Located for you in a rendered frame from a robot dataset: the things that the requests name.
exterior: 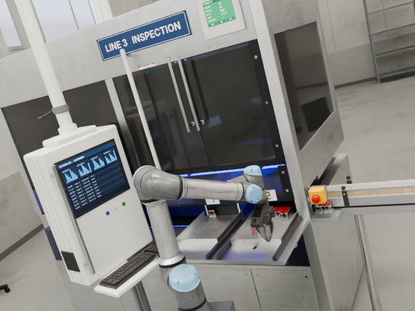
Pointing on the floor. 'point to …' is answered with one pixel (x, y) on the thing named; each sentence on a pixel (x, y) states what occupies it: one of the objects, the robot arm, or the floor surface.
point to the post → (291, 149)
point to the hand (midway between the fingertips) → (267, 240)
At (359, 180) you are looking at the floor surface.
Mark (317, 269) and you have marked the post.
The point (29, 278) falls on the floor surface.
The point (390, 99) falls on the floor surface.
